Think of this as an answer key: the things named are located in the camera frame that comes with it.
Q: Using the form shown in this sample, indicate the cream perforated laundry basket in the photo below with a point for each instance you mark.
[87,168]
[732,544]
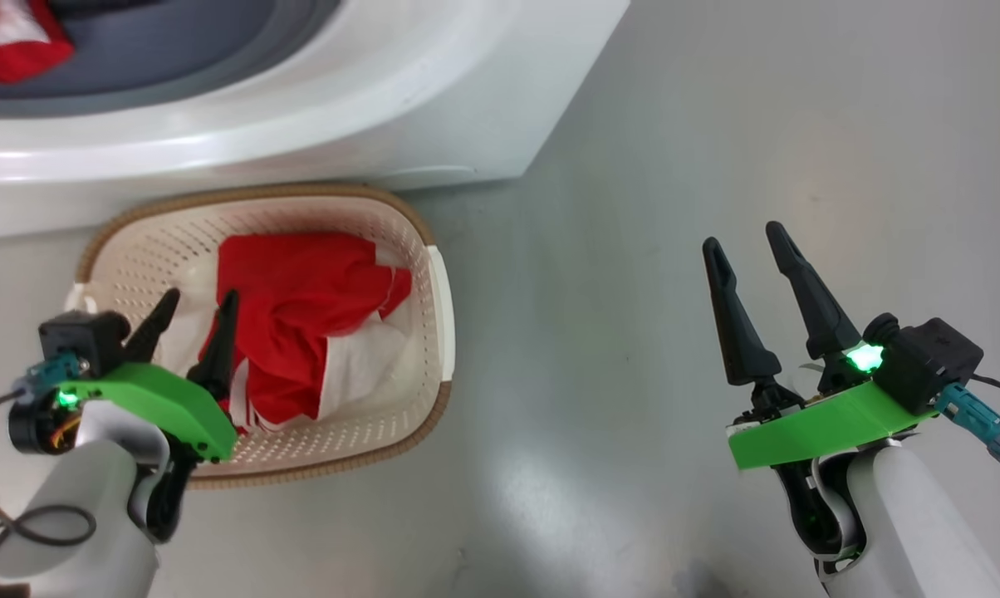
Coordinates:
[400,241]

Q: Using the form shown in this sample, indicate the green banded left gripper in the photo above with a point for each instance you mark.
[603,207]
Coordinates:
[159,399]

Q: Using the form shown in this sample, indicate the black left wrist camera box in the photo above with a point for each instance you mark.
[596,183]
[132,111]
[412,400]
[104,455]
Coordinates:
[80,336]

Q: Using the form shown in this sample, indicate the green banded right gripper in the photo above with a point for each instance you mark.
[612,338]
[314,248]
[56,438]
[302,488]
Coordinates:
[824,423]

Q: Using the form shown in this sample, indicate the red and white garment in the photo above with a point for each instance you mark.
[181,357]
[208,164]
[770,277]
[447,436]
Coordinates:
[301,299]
[10,54]

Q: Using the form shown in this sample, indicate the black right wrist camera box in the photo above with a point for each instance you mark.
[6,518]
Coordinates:
[928,361]

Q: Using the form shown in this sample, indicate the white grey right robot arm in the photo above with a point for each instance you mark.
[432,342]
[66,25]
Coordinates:
[907,531]

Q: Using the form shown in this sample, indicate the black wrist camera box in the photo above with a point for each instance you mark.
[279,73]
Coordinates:
[928,361]
[80,336]

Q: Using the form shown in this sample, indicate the grey rubber door gasket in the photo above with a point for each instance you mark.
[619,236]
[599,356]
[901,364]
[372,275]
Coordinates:
[176,50]

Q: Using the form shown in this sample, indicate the white washing machine body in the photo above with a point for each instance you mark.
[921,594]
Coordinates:
[384,100]

